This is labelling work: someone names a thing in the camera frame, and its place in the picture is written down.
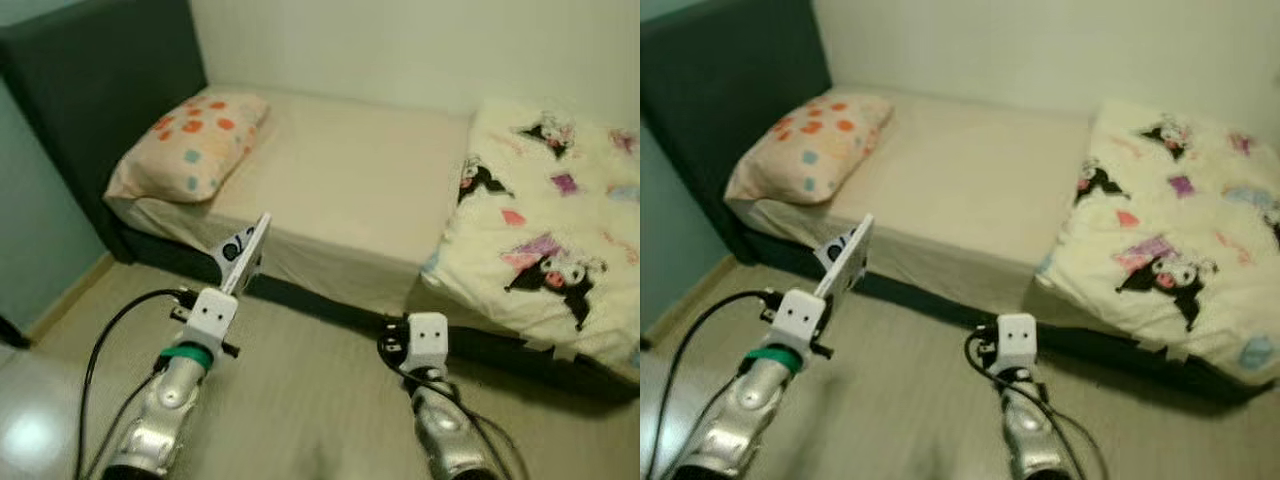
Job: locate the white booklet with blue letters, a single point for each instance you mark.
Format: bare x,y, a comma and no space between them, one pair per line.
858,238
255,235

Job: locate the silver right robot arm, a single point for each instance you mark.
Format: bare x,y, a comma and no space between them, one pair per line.
450,430
1035,430

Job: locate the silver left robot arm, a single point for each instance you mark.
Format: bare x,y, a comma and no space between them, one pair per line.
170,410
750,415

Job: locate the peach pillow with orange spots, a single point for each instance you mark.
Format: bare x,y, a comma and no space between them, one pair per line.
190,145
810,145

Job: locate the wooden skirting board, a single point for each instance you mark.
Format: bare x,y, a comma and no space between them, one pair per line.
70,300
690,300

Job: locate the dark upholstered bed headboard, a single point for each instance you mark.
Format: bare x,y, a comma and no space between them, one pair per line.
100,90
730,90

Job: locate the cream cartoon print duvet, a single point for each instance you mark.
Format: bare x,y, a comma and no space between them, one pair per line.
560,210
1180,210

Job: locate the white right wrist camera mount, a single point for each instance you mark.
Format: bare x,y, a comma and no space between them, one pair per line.
428,340
1017,340

